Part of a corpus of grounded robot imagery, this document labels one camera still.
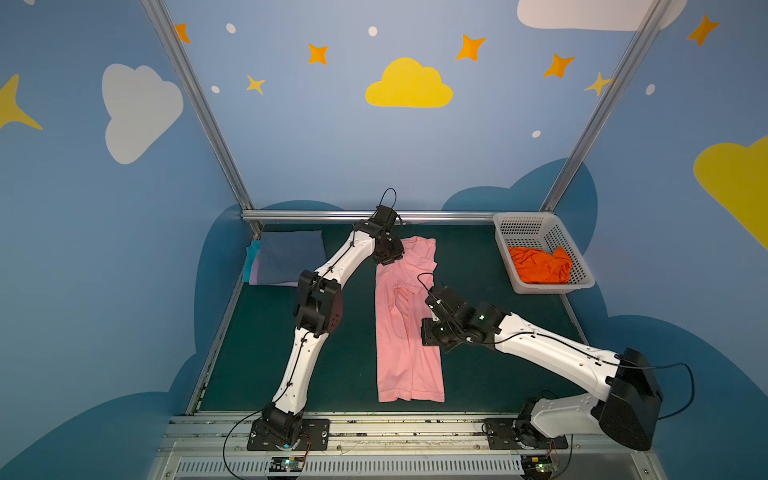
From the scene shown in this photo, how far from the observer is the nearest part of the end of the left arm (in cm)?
76

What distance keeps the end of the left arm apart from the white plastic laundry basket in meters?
0.42

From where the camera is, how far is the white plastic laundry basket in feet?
3.29
